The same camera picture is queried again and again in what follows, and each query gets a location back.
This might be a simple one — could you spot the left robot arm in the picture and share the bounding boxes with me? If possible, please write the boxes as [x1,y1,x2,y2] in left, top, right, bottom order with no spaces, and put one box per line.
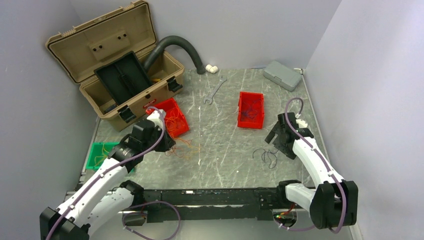
[39,110,175,240]

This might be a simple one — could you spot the green plastic bin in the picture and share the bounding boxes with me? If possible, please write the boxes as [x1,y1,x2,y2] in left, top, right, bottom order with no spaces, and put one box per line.
[85,142,118,171]

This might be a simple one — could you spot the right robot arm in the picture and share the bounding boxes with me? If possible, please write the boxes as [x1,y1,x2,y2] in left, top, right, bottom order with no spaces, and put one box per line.
[265,112,359,231]

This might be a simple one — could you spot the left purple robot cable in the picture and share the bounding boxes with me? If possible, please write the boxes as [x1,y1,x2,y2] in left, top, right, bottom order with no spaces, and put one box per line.
[44,105,182,240]

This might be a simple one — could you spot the orange cables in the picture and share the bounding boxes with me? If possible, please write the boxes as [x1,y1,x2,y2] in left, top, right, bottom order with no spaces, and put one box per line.
[163,106,202,161]

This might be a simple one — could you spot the white pipe fitting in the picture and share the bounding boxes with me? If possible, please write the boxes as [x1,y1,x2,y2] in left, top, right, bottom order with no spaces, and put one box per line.
[205,64,219,74]

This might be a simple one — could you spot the steel open-end wrench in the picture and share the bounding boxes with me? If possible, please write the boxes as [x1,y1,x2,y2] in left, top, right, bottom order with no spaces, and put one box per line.
[203,76,228,105]

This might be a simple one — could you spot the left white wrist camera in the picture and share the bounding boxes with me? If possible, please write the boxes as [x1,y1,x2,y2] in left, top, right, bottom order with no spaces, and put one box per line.
[146,107,167,129]

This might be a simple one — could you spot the grey plastic case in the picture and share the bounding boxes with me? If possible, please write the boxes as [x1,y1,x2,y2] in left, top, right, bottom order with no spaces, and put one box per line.
[263,60,302,92]

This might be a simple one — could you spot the black toolbox tray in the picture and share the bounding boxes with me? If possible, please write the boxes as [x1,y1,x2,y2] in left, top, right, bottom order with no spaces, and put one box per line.
[94,51,153,105]

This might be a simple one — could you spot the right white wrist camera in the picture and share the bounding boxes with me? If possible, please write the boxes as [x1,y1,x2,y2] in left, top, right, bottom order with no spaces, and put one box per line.
[295,113,308,128]

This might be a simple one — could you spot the tan open toolbox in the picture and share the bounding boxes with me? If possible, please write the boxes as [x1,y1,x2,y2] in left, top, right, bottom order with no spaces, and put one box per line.
[45,0,184,131]

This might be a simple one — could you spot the black corrugated hose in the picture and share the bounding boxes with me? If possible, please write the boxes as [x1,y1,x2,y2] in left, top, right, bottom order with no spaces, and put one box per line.
[143,35,207,75]

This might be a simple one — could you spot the red bin near toolbox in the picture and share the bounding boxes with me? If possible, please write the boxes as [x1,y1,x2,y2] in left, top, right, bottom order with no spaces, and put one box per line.
[154,98,190,139]

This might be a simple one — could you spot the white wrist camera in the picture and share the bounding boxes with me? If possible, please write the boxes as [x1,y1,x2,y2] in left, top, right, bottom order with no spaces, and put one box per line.
[146,107,167,129]
[295,113,308,128]

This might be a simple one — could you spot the yellow cables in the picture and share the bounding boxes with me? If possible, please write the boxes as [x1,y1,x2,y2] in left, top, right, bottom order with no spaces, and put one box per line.
[94,143,114,168]

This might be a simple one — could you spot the purple cables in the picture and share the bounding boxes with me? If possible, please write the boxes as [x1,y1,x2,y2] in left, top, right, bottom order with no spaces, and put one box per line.
[240,97,280,170]

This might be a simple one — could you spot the red bin right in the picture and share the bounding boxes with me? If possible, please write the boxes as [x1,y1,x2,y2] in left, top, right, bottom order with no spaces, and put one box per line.
[237,91,265,129]

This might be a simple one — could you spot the black aluminium base frame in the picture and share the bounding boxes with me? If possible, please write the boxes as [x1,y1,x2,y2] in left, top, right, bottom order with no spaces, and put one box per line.
[79,181,352,229]

